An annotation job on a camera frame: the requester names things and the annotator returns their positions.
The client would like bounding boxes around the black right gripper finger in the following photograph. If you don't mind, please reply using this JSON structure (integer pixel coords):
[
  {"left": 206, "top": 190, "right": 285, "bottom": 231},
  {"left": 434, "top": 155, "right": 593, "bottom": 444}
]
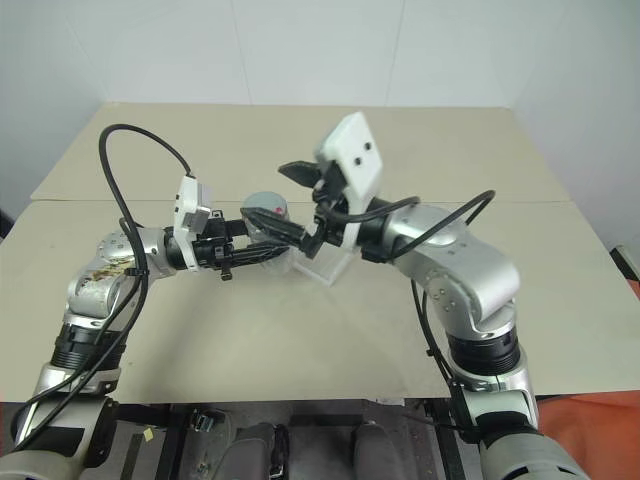
[
  {"left": 298, "top": 224, "right": 330, "bottom": 262},
  {"left": 277, "top": 160, "right": 325, "bottom": 191}
]

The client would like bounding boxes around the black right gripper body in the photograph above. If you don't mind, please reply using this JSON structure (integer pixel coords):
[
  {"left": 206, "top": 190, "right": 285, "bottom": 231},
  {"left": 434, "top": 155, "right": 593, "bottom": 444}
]
[{"left": 311, "top": 166, "right": 351, "bottom": 242}]

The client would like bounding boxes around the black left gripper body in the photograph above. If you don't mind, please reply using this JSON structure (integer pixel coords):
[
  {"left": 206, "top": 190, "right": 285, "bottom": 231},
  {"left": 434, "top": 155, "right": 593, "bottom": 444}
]
[{"left": 192, "top": 209, "right": 247, "bottom": 282}]

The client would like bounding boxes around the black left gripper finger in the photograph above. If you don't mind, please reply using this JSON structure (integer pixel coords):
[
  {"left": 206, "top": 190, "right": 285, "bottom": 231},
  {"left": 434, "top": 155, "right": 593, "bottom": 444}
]
[
  {"left": 232, "top": 242, "right": 291, "bottom": 269},
  {"left": 239, "top": 208, "right": 307, "bottom": 246}
]

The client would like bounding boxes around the clear plastic jar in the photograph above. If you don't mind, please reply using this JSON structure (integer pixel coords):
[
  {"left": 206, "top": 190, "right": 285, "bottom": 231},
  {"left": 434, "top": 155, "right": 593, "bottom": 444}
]
[{"left": 243, "top": 212, "right": 295, "bottom": 277}]

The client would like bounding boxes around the grey jar lid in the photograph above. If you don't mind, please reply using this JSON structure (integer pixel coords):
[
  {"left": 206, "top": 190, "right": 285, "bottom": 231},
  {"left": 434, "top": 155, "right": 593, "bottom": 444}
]
[{"left": 241, "top": 191, "right": 290, "bottom": 222}]

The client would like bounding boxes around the clear plastic box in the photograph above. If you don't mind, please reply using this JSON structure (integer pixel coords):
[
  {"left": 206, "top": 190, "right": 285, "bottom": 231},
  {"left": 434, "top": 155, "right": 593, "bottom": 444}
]
[{"left": 292, "top": 239, "right": 357, "bottom": 288}]

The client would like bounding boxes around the silver metal buckle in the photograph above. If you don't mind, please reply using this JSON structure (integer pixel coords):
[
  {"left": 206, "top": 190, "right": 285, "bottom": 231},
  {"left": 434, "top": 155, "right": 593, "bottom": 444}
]
[{"left": 191, "top": 407, "right": 225, "bottom": 432}]

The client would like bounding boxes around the grey rounded padded shape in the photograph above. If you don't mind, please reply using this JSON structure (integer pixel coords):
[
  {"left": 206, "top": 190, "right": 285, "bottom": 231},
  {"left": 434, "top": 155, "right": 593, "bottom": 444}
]
[
  {"left": 233, "top": 422, "right": 292, "bottom": 480},
  {"left": 349, "top": 421, "right": 404, "bottom": 480}
]

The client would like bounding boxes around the red and grey object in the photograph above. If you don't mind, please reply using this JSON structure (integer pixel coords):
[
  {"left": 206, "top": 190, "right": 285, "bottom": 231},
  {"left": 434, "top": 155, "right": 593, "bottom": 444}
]
[{"left": 611, "top": 243, "right": 640, "bottom": 302}]

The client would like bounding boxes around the orange cloth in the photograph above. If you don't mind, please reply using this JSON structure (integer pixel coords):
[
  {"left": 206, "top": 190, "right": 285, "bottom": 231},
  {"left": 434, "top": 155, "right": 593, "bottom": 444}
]
[{"left": 535, "top": 388, "right": 640, "bottom": 480}]

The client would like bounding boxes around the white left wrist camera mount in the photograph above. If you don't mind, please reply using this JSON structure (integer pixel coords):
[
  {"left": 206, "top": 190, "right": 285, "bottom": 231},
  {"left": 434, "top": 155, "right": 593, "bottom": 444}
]
[{"left": 171, "top": 173, "right": 215, "bottom": 274}]

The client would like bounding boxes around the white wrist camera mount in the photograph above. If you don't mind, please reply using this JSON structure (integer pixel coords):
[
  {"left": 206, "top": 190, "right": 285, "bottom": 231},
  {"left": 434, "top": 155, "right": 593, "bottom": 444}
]
[
  {"left": 313, "top": 111, "right": 386, "bottom": 251},
  {"left": 171, "top": 173, "right": 215, "bottom": 274}
]

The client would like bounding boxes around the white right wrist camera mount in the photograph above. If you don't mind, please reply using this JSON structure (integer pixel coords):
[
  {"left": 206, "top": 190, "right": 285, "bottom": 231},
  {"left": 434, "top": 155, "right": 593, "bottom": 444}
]
[{"left": 313, "top": 111, "right": 386, "bottom": 251}]

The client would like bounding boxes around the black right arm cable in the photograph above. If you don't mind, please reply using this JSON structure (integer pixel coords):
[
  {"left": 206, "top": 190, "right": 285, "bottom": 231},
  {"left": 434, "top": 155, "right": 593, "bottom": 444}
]
[{"left": 313, "top": 189, "right": 497, "bottom": 444}]

